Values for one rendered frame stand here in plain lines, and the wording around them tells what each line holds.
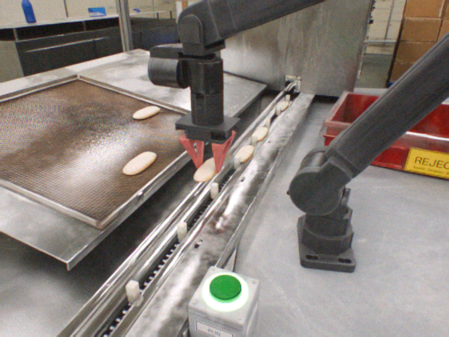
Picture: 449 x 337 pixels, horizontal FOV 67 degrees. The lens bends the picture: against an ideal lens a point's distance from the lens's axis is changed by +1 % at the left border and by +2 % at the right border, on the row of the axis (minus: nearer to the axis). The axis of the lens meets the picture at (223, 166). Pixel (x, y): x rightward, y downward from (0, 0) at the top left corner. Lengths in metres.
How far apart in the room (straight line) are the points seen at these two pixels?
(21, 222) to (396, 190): 0.74
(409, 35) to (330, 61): 3.67
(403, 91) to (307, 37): 0.88
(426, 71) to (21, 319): 0.61
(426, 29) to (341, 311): 4.60
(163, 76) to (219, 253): 0.30
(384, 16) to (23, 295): 7.42
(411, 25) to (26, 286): 4.77
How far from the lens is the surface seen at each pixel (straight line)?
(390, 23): 7.64
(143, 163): 0.71
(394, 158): 0.93
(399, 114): 0.49
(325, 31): 1.32
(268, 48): 1.37
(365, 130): 0.50
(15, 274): 0.65
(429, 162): 0.93
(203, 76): 0.55
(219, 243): 0.55
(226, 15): 0.51
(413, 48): 5.00
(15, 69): 2.48
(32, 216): 0.62
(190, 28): 0.52
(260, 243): 0.62
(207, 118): 0.56
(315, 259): 0.60
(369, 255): 0.64
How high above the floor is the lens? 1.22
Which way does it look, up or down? 28 degrees down
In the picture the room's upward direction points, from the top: straight up
